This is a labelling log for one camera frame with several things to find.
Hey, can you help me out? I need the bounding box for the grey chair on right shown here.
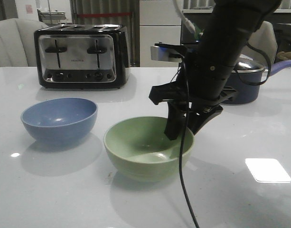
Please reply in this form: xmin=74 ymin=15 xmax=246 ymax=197
xmin=241 ymin=21 xmax=277 ymax=66

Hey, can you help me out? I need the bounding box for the blue bowl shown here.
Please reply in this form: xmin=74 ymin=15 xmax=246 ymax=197
xmin=20 ymin=97 xmax=98 ymax=145

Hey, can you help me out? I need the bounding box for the black and chrome toaster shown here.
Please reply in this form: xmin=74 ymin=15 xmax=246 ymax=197
xmin=34 ymin=24 xmax=131 ymax=89

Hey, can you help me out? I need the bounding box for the grey chair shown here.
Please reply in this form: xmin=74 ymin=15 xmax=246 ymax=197
xmin=0 ymin=18 xmax=47 ymax=67
xmin=241 ymin=21 xmax=277 ymax=66

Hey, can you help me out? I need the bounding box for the glass pot lid blue knob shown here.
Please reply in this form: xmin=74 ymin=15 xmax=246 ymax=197
xmin=233 ymin=55 xmax=265 ymax=73

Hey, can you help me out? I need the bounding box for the dark blue saucepan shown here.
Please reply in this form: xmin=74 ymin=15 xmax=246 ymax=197
xmin=223 ymin=60 xmax=291 ymax=105

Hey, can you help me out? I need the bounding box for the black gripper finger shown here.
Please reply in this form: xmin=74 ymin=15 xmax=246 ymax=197
xmin=164 ymin=101 xmax=186 ymax=140
xmin=189 ymin=105 xmax=223 ymax=135

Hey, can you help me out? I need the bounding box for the black cable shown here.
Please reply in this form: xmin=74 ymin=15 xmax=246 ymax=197
xmin=170 ymin=42 xmax=272 ymax=228

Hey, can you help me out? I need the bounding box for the white cable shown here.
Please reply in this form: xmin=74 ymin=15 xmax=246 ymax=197
xmin=173 ymin=0 xmax=197 ymax=34

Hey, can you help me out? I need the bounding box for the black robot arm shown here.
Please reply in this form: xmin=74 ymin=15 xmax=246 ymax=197
xmin=149 ymin=0 xmax=280 ymax=140

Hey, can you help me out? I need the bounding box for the grey chair on left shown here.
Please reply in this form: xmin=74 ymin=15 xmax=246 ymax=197
xmin=0 ymin=18 xmax=47 ymax=67

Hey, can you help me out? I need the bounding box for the green bowl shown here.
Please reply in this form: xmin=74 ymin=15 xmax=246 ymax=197
xmin=103 ymin=116 xmax=194 ymax=182

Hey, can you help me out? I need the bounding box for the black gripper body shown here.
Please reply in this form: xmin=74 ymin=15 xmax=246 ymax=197
xmin=149 ymin=51 xmax=237 ymax=111

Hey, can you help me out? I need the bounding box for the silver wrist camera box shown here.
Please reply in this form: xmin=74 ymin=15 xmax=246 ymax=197
xmin=150 ymin=43 xmax=198 ymax=62

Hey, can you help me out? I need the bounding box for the white cabinet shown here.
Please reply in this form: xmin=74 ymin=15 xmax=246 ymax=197
xmin=140 ymin=0 xmax=181 ymax=67

